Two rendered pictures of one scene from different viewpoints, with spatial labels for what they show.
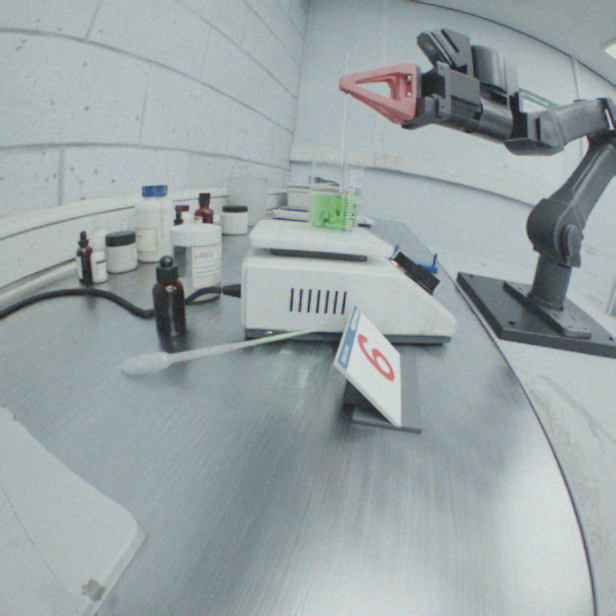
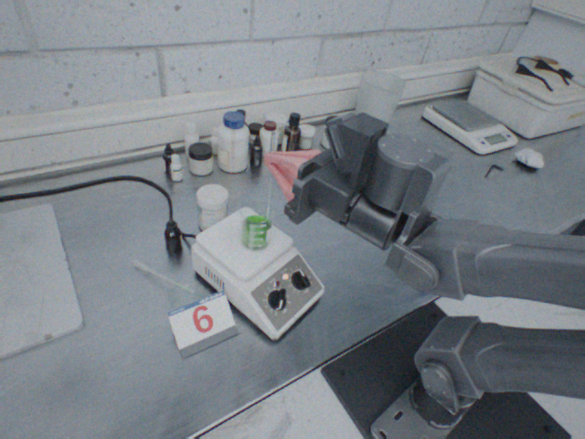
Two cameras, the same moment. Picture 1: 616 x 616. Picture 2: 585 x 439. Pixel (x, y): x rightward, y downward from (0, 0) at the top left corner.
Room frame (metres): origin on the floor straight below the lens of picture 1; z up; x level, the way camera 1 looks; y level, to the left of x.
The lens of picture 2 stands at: (0.02, -0.33, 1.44)
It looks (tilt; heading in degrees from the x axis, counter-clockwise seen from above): 42 degrees down; 40
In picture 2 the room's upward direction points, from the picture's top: 10 degrees clockwise
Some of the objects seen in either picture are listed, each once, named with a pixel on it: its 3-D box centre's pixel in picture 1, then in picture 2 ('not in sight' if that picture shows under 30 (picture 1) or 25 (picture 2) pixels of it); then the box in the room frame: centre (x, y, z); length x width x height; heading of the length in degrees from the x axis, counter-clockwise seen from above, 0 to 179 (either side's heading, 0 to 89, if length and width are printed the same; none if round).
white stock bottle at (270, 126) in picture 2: (181, 225); (269, 138); (0.59, 0.27, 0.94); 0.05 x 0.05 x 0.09
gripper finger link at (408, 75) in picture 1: (380, 91); (296, 168); (0.33, -0.06, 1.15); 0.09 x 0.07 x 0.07; 97
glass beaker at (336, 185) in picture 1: (333, 194); (254, 226); (0.31, -0.01, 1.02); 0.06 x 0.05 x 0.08; 137
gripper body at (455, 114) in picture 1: (442, 103); (335, 196); (0.33, -0.13, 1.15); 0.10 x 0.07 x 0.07; 7
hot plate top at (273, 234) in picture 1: (316, 234); (245, 240); (0.30, 0.00, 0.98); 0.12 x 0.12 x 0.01; 6
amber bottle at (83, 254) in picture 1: (84, 255); (169, 157); (0.35, 0.33, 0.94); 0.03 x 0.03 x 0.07
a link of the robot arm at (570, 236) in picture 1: (556, 242); (453, 366); (0.35, -0.35, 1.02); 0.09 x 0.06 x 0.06; 3
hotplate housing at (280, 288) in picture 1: (338, 279); (254, 266); (0.30, -0.03, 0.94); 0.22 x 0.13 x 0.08; 96
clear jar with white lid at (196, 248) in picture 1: (195, 261); (212, 209); (0.33, 0.13, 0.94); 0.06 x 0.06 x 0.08
